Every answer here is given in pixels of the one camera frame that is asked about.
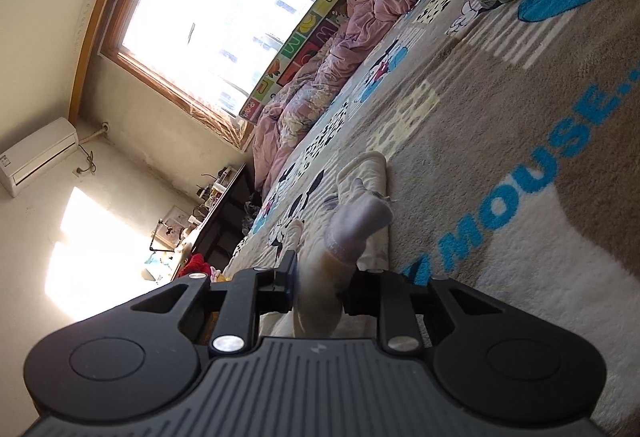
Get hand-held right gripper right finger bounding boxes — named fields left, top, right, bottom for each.
left=342, top=269, right=505, bottom=354

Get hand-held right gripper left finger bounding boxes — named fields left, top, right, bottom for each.
left=130, top=251, right=298, bottom=358

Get cream baby garment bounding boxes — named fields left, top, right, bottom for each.
left=270, top=151, right=396, bottom=343

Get dark desk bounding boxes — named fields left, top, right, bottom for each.
left=172, top=162, right=261, bottom=278

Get red and blue clothing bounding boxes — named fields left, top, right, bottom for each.
left=177, top=253, right=213, bottom=278

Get desk clutter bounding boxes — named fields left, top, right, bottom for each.
left=192, top=167, right=238, bottom=204

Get white box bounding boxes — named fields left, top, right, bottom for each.
left=160, top=204, right=195, bottom=238

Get black desk lamp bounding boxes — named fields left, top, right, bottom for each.
left=149, top=217, right=177, bottom=253

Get cartoon printed blanket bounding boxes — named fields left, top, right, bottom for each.
left=215, top=0, right=640, bottom=437

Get colourful alphabet play mat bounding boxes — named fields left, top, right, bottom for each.
left=239, top=0, right=401, bottom=122

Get pink quilt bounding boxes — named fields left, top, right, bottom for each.
left=250, top=0, right=436, bottom=192

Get white air conditioner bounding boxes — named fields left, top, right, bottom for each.
left=0, top=117, right=81, bottom=198

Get wooden framed window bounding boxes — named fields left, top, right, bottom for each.
left=67, top=0, right=386, bottom=152

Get wall cable and socket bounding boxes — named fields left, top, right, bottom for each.
left=75, top=121, right=111, bottom=178

